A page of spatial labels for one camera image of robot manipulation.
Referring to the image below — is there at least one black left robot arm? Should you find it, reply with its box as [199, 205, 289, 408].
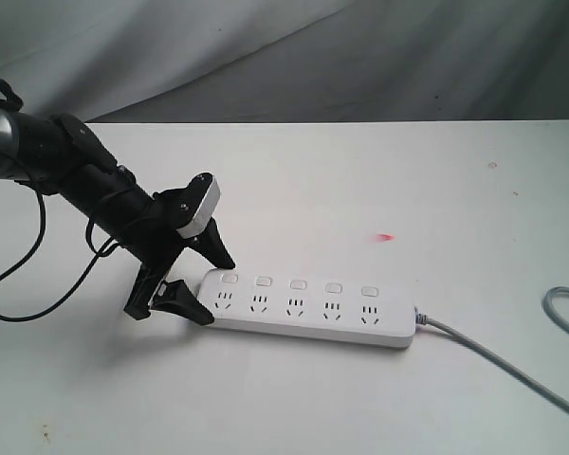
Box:
[0, 79, 235, 326]

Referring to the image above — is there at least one grey power cable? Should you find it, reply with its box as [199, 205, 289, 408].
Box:
[413, 287, 569, 427]

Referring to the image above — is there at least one grey backdrop cloth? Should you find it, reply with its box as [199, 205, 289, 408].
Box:
[0, 1, 569, 122]

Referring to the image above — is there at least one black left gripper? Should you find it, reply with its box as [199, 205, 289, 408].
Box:
[121, 188, 236, 326]

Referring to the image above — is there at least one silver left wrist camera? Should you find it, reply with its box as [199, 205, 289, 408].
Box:
[174, 173, 221, 239]

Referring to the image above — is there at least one white five-outlet power strip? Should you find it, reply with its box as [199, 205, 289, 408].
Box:
[197, 269, 415, 349]

